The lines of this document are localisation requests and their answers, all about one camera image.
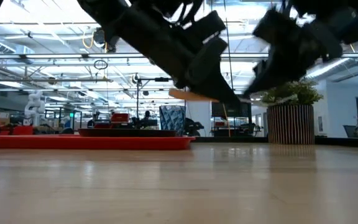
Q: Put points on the black round plate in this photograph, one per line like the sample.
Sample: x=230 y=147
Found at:
x=126 y=132

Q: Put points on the potted plant in striped pot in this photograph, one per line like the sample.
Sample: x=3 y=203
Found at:
x=291 y=124

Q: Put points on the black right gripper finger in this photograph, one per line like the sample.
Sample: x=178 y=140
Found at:
x=269 y=77

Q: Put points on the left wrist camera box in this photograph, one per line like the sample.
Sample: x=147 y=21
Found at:
x=210 y=25

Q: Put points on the white robot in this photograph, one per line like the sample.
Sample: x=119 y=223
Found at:
x=34 y=105

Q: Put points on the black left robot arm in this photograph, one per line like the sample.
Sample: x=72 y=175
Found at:
x=110 y=7

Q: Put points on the red plastic tray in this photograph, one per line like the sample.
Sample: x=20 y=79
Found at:
x=92 y=142

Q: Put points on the blue faceted cup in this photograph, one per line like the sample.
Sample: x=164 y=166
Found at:
x=172 y=119

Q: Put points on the black monitor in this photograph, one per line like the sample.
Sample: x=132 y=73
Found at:
x=230 y=110

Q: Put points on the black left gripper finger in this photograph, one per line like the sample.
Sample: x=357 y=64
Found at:
x=207 y=62
x=194 y=90

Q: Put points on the red box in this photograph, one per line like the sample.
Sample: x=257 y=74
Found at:
x=120 y=118

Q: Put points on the black camera stand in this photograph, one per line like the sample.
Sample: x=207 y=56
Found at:
x=137 y=99

